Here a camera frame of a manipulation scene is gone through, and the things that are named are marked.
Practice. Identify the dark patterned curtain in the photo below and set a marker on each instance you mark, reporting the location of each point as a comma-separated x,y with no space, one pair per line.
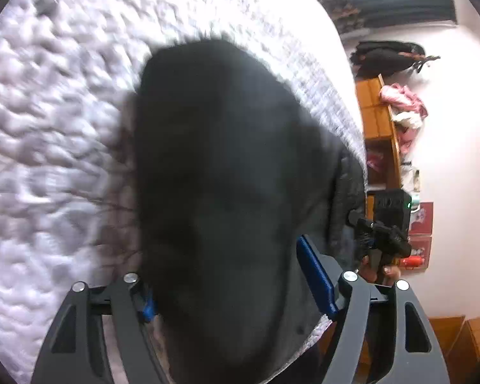
392,0

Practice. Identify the grey quilted bedspread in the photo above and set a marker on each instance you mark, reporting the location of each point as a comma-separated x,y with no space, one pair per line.
44,128

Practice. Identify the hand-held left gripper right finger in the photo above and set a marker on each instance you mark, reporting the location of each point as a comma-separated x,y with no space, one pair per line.
316,276

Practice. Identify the black pants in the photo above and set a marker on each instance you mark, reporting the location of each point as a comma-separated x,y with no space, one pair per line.
224,168

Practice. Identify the wooden shelf unit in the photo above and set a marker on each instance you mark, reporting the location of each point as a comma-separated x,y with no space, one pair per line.
378,128

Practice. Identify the person's right hand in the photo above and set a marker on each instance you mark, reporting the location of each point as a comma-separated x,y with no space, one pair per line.
392,271

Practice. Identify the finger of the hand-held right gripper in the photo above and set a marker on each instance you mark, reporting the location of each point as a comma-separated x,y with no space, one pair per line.
356,219

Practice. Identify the red wall poster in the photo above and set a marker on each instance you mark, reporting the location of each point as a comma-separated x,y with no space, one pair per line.
422,218

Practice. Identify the red bottle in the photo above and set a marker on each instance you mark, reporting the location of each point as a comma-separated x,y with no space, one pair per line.
412,262

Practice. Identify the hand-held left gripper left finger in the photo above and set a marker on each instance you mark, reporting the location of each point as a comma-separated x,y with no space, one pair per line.
147,308

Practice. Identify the pink clothes pile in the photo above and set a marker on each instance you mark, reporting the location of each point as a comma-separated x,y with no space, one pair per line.
404,100

